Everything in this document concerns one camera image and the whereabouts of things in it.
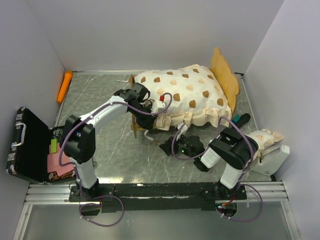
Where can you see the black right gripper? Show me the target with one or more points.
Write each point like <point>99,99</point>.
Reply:
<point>167,146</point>

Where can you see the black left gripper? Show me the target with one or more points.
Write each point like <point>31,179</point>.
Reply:
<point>147,123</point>

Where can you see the bear print bed mattress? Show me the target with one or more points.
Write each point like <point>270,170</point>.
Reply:
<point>185,97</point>

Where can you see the small bear print pillow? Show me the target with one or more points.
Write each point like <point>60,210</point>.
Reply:
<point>264,139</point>

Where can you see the wooden pet bed frame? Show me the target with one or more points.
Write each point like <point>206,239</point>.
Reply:
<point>225,75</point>

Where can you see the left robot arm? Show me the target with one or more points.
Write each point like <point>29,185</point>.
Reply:
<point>78,141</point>

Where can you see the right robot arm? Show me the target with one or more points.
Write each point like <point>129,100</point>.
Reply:
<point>235,149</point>

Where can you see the orange plastic carrot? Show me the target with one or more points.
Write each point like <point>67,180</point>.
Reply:
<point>64,86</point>

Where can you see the white lint roller box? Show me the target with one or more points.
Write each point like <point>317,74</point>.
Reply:
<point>270,159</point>

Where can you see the green block in case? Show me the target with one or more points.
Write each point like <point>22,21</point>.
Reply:
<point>54,146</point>

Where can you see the pink paper sheets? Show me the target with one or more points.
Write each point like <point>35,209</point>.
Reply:
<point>53,165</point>

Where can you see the black open carrying case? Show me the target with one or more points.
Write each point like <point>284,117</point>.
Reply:
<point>30,147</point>

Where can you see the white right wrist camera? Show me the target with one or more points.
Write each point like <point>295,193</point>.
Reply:
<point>182,128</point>

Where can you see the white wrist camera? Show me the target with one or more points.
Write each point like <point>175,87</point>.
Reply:
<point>182,128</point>
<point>158,105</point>

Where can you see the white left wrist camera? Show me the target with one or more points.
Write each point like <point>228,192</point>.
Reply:
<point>158,105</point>

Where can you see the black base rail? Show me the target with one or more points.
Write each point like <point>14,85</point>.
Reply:
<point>160,196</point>

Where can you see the aluminium frame rail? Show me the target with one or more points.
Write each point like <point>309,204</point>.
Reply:
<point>270,191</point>

